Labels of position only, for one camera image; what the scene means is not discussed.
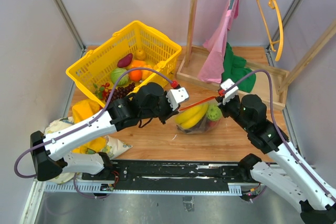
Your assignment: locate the yellow banana bunch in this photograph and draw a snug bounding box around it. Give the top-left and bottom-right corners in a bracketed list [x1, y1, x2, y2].
[175, 103, 208, 129]

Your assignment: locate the wooden clothes rack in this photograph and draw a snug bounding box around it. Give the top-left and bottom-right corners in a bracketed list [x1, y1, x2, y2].
[176, 0, 335, 111]

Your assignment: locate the yellow clothes hanger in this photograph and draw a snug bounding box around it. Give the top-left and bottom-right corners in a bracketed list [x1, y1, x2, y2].
[252, 0, 288, 62]

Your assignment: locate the green cloth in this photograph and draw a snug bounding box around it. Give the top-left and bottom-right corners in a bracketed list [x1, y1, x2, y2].
[222, 42, 256, 93]

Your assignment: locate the green custard apple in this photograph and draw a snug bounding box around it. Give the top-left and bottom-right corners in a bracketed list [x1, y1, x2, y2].
[206, 104, 222, 122]

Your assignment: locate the orange fruit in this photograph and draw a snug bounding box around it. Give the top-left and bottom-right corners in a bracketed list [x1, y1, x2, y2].
[129, 69, 142, 82]

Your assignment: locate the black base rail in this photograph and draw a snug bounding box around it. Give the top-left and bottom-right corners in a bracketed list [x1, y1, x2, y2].
[79, 159, 256, 193]

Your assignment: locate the green round fruit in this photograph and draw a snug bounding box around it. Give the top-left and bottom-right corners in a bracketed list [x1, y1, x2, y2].
[110, 68, 129, 86]

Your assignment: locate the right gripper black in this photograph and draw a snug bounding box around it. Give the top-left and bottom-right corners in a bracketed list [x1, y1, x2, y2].
[216, 93, 253, 132]

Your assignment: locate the red apple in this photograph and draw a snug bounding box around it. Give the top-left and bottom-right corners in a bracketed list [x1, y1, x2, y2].
[207, 120, 217, 128]

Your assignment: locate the pink shirt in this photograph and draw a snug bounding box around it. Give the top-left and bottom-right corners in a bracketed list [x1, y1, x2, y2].
[197, 0, 239, 83]

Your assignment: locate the purple sweet potato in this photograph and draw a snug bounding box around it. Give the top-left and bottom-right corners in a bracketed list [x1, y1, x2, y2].
[117, 53, 133, 68]

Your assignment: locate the cherry sprig with leaves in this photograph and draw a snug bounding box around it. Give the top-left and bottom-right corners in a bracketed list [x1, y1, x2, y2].
[93, 82, 111, 100]

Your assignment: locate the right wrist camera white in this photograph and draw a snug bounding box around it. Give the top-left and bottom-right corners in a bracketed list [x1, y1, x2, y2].
[218, 78, 239, 105]

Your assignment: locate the orange mango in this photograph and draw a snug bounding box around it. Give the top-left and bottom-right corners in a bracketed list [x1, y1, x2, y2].
[128, 60, 146, 69]

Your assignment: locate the yellow plastic basket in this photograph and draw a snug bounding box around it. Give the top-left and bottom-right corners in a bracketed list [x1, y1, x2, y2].
[66, 20, 182, 107]

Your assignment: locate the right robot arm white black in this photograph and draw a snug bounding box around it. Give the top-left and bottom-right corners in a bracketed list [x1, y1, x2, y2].
[216, 94, 335, 223]

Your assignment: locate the clear zip top bag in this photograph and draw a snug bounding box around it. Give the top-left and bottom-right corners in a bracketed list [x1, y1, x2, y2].
[174, 97, 222, 134]

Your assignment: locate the patterned yellow white cloth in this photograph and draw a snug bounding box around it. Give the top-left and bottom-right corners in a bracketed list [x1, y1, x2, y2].
[40, 99, 132, 185]

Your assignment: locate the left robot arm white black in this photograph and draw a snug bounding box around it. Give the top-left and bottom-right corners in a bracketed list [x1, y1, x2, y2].
[30, 82, 189, 181]

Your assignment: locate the yellow bell pepper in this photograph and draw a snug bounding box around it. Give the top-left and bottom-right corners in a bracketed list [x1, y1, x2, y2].
[142, 65, 153, 81]
[153, 61, 165, 71]

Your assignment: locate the yellow pear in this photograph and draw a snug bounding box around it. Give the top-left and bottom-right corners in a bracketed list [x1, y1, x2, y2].
[135, 49, 146, 61]

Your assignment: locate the dark grape bunch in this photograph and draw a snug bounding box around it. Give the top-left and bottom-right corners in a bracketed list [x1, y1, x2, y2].
[181, 121, 206, 134]

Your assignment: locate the black grape bunch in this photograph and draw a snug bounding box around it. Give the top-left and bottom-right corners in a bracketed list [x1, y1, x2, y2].
[104, 82, 135, 102]

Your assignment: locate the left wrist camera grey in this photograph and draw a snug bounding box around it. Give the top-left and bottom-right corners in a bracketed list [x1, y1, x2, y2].
[166, 80, 190, 111]

